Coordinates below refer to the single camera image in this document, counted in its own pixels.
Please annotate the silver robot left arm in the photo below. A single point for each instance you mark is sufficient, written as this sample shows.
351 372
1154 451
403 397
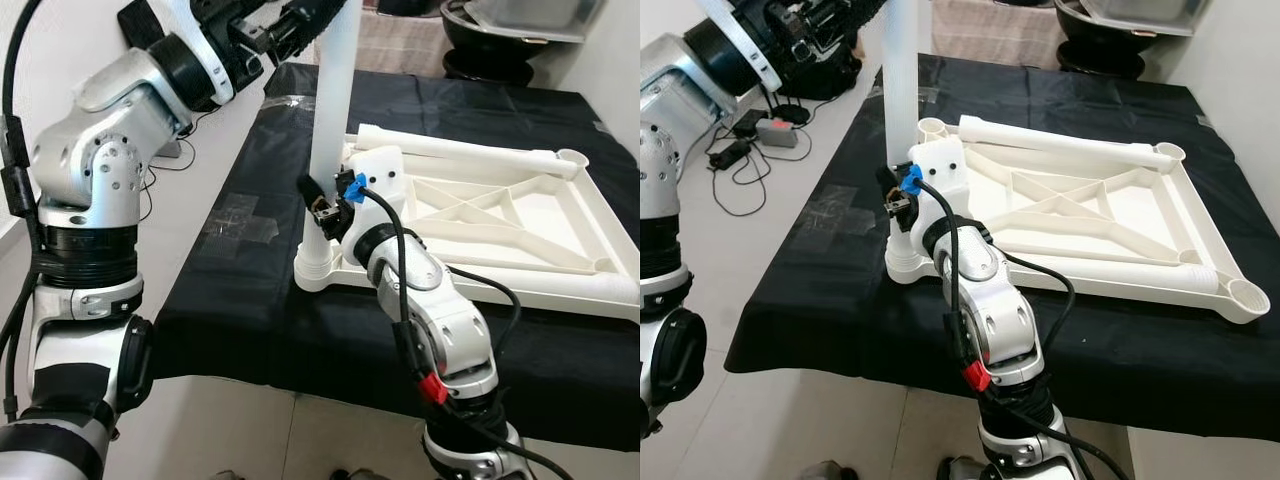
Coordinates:
680 100
100 150

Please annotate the beige fabric ottoman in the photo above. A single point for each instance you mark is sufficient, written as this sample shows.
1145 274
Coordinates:
400 45
990 35

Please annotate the clear plastic storage box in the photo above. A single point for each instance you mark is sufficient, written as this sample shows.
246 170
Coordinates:
1140 15
540 18

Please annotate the grey electronic box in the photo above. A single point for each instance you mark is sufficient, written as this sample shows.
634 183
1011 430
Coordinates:
778 133

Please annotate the grey robot leg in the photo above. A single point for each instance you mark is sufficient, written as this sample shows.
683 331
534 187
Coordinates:
960 470
360 475
835 472
228 476

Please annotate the white plastic table top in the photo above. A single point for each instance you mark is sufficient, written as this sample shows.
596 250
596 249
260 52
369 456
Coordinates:
1120 230
560 225

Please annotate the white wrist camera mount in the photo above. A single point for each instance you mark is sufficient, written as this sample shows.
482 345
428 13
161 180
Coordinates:
220 75
768 72
945 165
380 175

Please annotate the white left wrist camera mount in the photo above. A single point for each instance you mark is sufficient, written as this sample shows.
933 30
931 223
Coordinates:
220 75
768 72

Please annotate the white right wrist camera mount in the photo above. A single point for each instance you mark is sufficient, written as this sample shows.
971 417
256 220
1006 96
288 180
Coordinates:
380 175
945 165

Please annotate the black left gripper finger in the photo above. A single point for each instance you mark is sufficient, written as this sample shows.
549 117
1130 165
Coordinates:
865 15
310 28

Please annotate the black round basin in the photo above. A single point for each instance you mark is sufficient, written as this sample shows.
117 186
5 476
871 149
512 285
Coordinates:
1095 50
480 55

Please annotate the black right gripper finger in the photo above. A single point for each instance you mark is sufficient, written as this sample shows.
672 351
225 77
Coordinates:
885 178
311 192

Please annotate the grey robot right leg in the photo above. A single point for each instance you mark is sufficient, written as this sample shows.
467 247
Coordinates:
360 475
960 470

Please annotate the grey robot left leg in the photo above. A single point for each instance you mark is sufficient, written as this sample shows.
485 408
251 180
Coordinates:
835 472
228 476

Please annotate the black duffel bag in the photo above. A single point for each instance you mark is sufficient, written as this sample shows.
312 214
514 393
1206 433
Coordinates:
830 80

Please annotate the black router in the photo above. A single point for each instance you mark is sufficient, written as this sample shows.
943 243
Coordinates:
790 112

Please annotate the clear tape patch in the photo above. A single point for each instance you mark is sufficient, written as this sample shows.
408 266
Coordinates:
840 210
1205 120
600 127
240 220
290 100

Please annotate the black power adapter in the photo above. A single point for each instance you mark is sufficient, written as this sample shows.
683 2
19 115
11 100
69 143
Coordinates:
732 153

